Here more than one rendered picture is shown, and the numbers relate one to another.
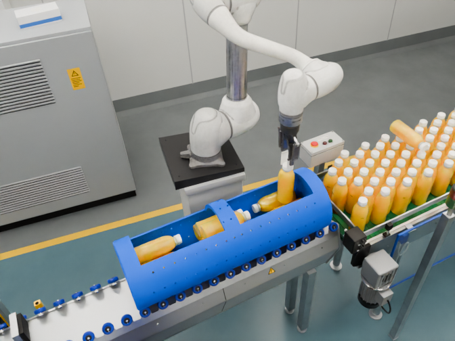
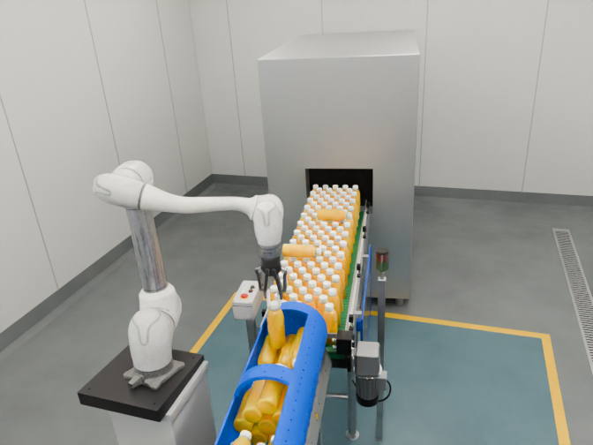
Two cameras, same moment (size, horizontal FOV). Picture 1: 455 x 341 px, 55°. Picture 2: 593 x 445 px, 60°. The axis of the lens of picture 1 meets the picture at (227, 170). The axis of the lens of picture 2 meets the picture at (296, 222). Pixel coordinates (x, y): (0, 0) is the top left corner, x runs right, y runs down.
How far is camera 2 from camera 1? 1.12 m
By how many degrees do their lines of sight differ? 48
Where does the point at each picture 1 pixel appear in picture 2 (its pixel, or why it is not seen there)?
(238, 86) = (161, 272)
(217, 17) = (150, 194)
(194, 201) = (177, 427)
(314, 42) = (71, 260)
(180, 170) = (148, 398)
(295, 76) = (272, 206)
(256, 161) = not seen: hidden behind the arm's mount
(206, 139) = (163, 341)
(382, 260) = (366, 347)
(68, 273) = not seen: outside the picture
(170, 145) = (101, 388)
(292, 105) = (278, 231)
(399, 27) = not seen: hidden behind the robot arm
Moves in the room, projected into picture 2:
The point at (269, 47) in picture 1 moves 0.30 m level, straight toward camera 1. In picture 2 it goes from (214, 201) to (271, 221)
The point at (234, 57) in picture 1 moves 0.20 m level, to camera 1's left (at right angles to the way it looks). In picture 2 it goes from (150, 241) to (109, 262)
